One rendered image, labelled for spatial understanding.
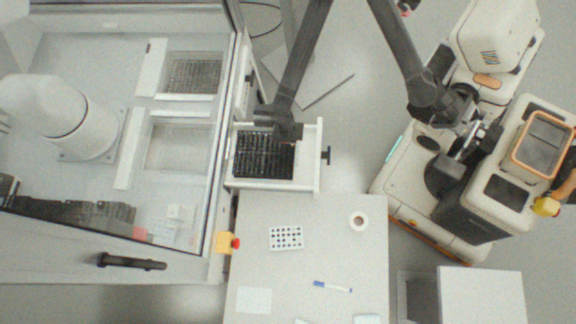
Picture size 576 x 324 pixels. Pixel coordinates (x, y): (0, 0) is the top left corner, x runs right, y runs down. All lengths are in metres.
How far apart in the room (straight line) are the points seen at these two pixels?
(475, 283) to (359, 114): 1.32
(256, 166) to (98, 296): 1.48
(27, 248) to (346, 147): 1.94
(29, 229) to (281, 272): 0.96
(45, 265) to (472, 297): 1.26
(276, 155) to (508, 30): 0.82
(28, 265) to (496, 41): 1.02
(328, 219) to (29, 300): 1.95
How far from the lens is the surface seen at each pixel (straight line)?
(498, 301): 1.48
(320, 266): 1.36
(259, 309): 1.36
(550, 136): 1.54
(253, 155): 1.32
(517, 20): 1.09
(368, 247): 1.37
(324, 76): 2.47
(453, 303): 1.43
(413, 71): 1.00
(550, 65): 2.97
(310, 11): 0.95
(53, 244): 0.60
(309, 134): 1.39
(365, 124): 2.35
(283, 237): 1.37
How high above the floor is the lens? 2.12
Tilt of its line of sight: 69 degrees down
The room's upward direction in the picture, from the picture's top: 12 degrees counter-clockwise
